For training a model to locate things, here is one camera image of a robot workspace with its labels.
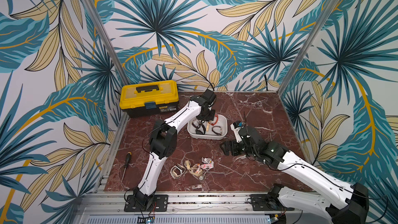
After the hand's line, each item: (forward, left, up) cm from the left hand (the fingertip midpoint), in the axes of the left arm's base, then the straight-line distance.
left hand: (210, 120), depth 93 cm
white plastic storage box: (-2, -5, -8) cm, 9 cm away
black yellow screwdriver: (-23, +46, -9) cm, 52 cm away
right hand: (-18, -7, +7) cm, 21 cm away
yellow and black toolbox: (+11, +37, +6) cm, 39 cm away
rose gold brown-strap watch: (+1, +9, -6) cm, 11 cm away
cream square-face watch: (-1, +1, -6) cm, 6 cm away
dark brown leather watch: (-4, -7, -7) cm, 10 cm away
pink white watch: (-24, +2, -7) cm, 25 cm away
